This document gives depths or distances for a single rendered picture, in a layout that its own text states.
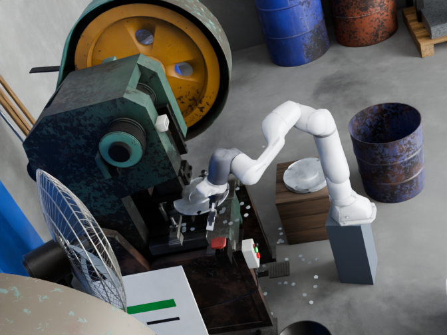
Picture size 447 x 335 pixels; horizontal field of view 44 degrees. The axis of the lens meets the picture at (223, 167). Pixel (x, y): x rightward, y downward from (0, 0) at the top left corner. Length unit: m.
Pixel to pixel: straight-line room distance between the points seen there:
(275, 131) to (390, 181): 1.32
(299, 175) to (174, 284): 1.03
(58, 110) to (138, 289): 1.00
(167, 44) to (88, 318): 1.75
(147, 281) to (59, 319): 1.63
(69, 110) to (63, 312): 1.27
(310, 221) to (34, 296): 2.29
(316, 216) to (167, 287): 1.00
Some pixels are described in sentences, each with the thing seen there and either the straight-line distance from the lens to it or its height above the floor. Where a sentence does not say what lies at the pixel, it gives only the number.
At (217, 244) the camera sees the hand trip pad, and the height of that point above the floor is 0.76.
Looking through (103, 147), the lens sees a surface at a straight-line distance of 2.26.
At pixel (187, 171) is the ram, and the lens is 2.64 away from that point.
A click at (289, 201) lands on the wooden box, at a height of 0.35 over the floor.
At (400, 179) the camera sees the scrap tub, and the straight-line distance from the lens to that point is 3.43.
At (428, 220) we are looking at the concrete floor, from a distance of 3.43.
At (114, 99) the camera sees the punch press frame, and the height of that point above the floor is 1.50.
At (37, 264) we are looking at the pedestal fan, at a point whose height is 1.36.
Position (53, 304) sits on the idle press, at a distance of 1.22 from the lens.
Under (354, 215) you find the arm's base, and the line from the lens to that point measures 2.80.
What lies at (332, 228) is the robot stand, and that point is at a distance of 2.85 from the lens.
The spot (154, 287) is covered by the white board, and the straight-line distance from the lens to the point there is 2.82.
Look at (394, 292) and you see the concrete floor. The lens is 3.09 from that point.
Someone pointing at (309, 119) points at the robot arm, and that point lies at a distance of 2.36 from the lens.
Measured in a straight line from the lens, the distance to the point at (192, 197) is 2.74.
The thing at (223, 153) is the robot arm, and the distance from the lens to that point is 2.16.
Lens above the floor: 2.41
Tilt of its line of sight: 35 degrees down
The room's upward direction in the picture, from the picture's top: 21 degrees counter-clockwise
